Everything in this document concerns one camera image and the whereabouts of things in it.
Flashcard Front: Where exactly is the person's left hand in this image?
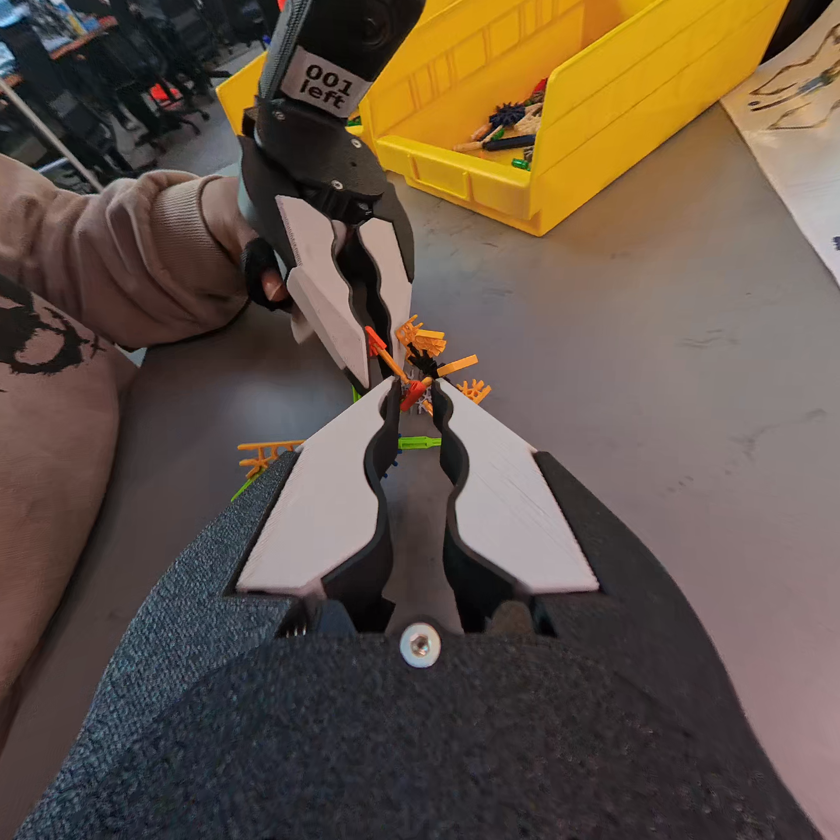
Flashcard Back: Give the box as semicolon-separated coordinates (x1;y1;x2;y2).
200;176;290;301

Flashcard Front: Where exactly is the grey desk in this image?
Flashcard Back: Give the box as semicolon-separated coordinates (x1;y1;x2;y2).
0;101;840;840

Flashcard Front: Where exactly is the colourful toy construction model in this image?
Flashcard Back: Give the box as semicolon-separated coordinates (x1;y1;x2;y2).
230;315;493;504

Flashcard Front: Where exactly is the person's brown hoodie torso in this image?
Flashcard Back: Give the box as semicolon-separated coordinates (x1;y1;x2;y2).
0;276;139;756

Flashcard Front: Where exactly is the pile of toy building pieces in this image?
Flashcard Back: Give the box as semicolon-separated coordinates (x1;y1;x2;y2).
453;77;550;173

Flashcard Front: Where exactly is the printed instruction sheet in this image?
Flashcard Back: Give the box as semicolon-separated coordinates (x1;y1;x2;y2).
720;7;840;290

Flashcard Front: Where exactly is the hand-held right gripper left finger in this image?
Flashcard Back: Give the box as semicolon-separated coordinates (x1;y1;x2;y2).
236;377;401;632

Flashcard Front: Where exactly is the black office chair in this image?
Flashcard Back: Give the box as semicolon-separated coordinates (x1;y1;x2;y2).
98;0;231;155

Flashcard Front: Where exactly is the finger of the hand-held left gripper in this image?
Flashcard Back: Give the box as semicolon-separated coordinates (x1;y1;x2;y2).
357;218;414;382
276;194;374;395

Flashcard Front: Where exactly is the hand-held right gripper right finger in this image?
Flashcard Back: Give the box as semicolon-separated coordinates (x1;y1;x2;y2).
431;379;599;632

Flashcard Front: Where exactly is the yellow storage bin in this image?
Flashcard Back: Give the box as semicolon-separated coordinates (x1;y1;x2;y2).
360;0;791;237
215;49;368;140

